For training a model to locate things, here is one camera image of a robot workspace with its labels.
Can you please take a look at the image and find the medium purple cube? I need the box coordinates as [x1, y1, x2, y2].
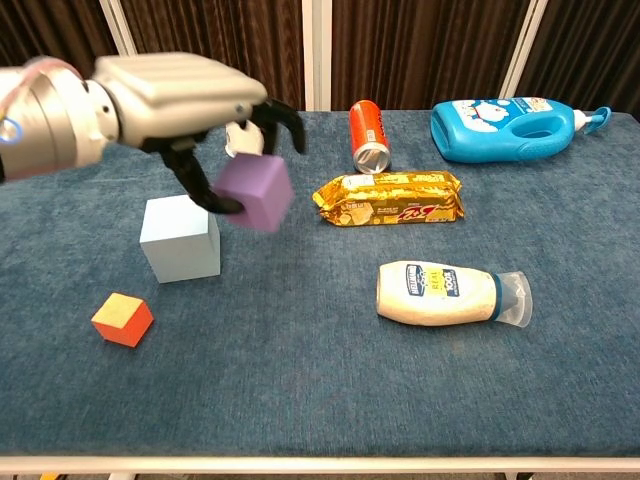
[212, 153, 296, 234]

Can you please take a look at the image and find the large light blue cube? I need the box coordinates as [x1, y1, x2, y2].
[139, 194, 222, 285]

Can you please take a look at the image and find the orange drink can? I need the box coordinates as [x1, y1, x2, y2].
[348, 99, 392, 175]

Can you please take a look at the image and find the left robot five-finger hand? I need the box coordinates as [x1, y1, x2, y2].
[92, 52, 307, 216]

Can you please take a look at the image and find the white partition post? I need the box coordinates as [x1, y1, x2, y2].
[499, 0, 549, 100]
[301, 0, 334, 112]
[98, 0, 137, 57]

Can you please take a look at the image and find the small orange yellow cube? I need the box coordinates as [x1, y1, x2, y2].
[90, 292, 155, 349]

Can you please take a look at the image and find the mayonnaise squeeze bottle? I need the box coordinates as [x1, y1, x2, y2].
[375, 260, 533, 329]

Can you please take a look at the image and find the dark brown pleated partition panel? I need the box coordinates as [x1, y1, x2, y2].
[330, 0, 532, 111]
[121, 0, 306, 109]
[517, 0, 640, 115]
[0, 0, 119, 69]

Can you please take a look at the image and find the gold biscuit packet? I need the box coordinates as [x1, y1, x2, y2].
[312, 170, 465, 228]

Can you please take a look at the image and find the blue detergent bottle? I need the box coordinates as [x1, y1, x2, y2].
[430, 96, 613, 165]

